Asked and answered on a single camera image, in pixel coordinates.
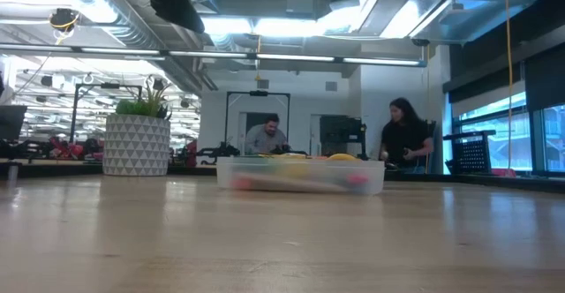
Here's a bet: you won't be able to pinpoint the clear plastic container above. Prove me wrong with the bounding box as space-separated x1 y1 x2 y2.
215 156 386 196

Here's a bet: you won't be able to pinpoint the yellow-handled scissors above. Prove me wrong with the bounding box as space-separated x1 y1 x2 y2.
325 152 361 162

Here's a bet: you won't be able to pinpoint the black equipment rack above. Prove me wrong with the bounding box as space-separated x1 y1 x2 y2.
320 114 369 162

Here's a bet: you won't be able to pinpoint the long LED light bar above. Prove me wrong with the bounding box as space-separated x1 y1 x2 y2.
0 42 427 68

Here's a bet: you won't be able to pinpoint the white triangle-patterned pot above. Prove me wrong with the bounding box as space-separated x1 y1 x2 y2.
102 114 172 177

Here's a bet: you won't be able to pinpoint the green artificial plant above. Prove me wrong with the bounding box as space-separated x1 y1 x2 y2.
115 77 174 121

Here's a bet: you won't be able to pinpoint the black perforated cart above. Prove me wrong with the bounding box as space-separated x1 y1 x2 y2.
443 129 498 175

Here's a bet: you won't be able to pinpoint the red and black equipment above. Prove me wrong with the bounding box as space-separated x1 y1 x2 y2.
48 136 105 162

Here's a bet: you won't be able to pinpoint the black monitor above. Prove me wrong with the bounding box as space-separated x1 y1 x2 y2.
0 105 28 142

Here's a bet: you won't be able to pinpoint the black rectangular stand frame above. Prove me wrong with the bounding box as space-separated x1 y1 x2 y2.
223 90 291 153

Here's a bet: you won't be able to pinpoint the black gantry frame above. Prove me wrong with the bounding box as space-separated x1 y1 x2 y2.
70 82 144 144

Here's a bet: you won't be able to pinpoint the silver round air duct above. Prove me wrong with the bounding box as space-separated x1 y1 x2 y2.
39 0 213 92

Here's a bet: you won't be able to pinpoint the silver rectangular air duct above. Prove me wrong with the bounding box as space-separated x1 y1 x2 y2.
379 0 542 46

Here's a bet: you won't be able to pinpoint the black aluminium table frame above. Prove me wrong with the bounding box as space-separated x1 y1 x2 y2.
0 160 565 195

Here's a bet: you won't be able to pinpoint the yellow hanging cable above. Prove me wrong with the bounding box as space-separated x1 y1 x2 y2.
505 0 516 170

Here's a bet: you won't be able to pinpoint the black ceiling cable reel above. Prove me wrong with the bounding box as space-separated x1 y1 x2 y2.
48 8 81 34

